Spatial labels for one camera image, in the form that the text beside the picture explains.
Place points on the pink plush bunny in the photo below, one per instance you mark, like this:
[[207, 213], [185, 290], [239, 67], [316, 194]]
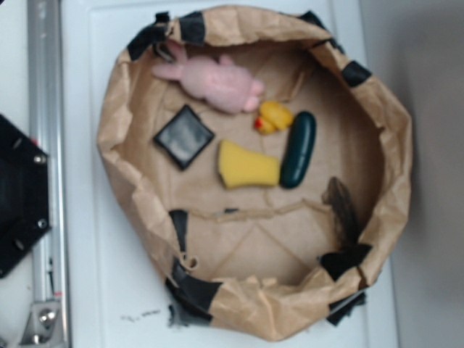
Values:
[[220, 83]]

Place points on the yellow sponge piece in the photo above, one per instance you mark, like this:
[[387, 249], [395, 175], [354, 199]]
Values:
[[239, 167]]

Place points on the brown paper bag bin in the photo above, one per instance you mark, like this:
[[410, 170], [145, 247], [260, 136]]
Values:
[[266, 261]]

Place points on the black square box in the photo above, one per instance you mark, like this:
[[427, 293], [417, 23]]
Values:
[[184, 137]]

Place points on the dark green oblong capsule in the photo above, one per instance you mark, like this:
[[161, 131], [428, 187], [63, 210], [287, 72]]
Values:
[[299, 150]]

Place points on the yellow rubber duck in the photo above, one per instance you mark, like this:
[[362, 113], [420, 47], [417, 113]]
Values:
[[273, 116]]

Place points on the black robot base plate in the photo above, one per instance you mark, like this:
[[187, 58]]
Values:
[[24, 195]]

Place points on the aluminium extrusion rail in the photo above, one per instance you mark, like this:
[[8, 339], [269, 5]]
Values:
[[50, 271]]

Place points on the metal corner bracket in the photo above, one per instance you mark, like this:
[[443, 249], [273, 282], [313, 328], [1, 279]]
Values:
[[44, 327]]

